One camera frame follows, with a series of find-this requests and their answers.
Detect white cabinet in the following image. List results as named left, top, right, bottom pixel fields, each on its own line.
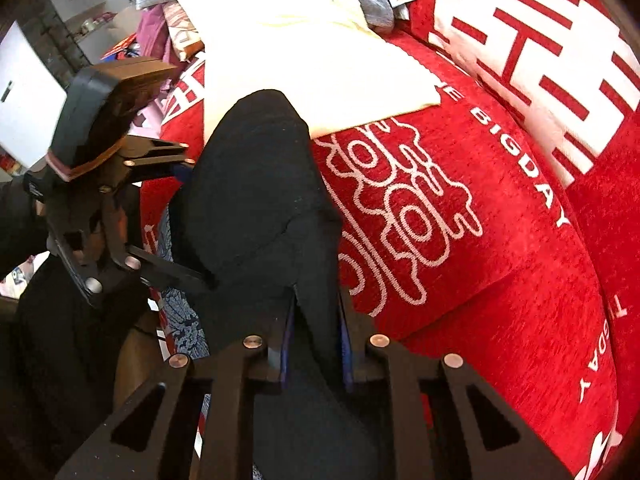
left=0, top=24, right=69, bottom=157

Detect red printed sofa cover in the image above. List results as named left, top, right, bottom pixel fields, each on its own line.
left=137, top=0, right=640, bottom=480

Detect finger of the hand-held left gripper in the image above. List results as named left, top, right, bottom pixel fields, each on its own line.
left=122, top=137, right=200, bottom=181
left=106, top=199, right=221, bottom=295

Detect black pants with grey print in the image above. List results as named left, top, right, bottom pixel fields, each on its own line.
left=159, top=89, right=382, bottom=480

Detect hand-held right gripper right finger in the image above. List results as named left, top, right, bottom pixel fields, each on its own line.
left=337, top=286, right=573, bottom=480

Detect pink clothing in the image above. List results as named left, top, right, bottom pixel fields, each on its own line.
left=134, top=2, right=207, bottom=63

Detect cream pillow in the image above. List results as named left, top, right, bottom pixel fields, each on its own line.
left=150, top=0, right=444, bottom=143

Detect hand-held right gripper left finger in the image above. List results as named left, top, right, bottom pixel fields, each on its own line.
left=55, top=305, right=294, bottom=480

